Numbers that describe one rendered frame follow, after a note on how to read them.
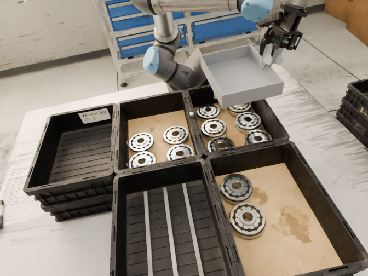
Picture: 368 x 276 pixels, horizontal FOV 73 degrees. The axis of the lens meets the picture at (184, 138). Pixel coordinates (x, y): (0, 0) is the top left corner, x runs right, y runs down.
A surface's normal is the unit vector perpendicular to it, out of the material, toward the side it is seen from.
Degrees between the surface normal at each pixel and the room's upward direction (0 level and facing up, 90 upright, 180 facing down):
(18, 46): 90
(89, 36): 90
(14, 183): 0
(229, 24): 90
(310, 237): 0
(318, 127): 0
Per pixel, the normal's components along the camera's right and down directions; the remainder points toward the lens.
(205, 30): 0.22, 0.68
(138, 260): -0.11, -0.69
